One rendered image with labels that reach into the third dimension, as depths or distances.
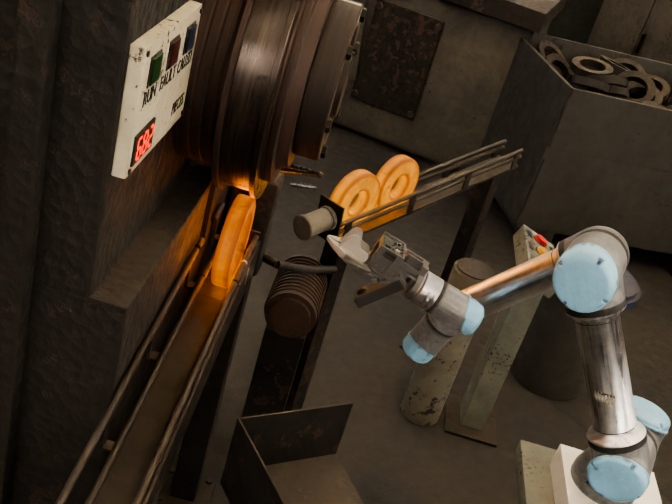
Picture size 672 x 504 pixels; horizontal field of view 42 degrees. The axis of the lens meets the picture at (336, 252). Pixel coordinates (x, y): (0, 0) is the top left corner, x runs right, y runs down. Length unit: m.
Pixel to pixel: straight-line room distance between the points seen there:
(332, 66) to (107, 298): 0.50
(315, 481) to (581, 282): 0.62
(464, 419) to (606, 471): 0.89
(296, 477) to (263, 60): 0.66
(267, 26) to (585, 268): 0.74
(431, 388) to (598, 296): 0.97
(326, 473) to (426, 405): 1.15
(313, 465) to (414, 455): 1.08
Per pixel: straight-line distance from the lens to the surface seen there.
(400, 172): 2.19
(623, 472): 1.85
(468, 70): 4.23
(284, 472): 1.45
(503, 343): 2.52
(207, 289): 1.72
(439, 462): 2.54
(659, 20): 5.65
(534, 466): 2.18
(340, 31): 1.44
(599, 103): 3.65
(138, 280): 1.32
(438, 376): 2.53
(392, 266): 1.78
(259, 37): 1.35
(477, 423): 2.69
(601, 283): 1.68
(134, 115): 1.14
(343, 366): 2.75
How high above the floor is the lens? 1.59
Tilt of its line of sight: 28 degrees down
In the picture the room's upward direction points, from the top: 17 degrees clockwise
